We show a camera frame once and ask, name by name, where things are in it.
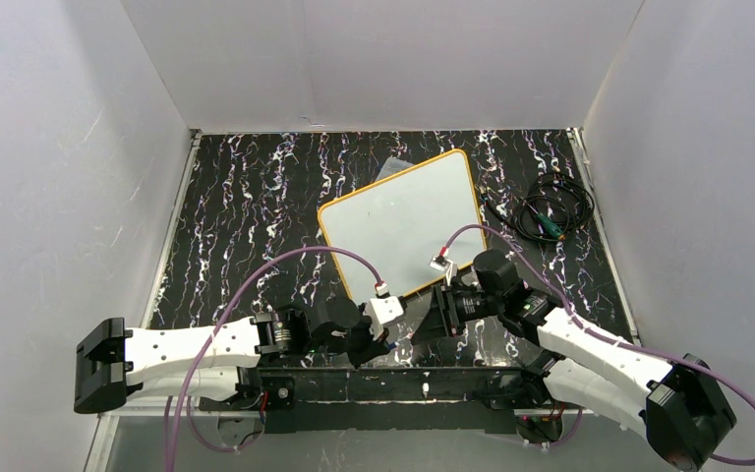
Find yellow framed whiteboard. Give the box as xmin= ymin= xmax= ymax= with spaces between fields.
xmin=318 ymin=148 xmax=488 ymax=296

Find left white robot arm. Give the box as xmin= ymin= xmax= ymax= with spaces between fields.
xmin=73 ymin=295 xmax=406 ymax=414

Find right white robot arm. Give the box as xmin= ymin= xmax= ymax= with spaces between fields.
xmin=412 ymin=250 xmax=736 ymax=471

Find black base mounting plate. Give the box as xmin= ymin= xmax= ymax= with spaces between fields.
xmin=199 ymin=367 xmax=563 ymax=435

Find clear plastic compartment box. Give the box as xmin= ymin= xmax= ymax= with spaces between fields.
xmin=376 ymin=157 xmax=413 ymax=181

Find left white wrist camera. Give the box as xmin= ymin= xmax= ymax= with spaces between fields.
xmin=364 ymin=296 xmax=405 ymax=340

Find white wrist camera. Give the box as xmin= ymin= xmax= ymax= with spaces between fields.
xmin=430 ymin=255 xmax=458 ymax=280
xmin=364 ymin=296 xmax=405 ymax=340

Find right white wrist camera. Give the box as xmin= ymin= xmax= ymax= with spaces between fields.
xmin=430 ymin=255 xmax=458 ymax=280

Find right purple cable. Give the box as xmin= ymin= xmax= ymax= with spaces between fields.
xmin=440 ymin=224 xmax=755 ymax=468

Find coiled black cable bundle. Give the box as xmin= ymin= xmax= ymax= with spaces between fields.
xmin=485 ymin=172 xmax=597 ymax=246

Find aluminium frame rail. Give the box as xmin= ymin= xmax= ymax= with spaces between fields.
xmin=93 ymin=371 xmax=587 ymax=422

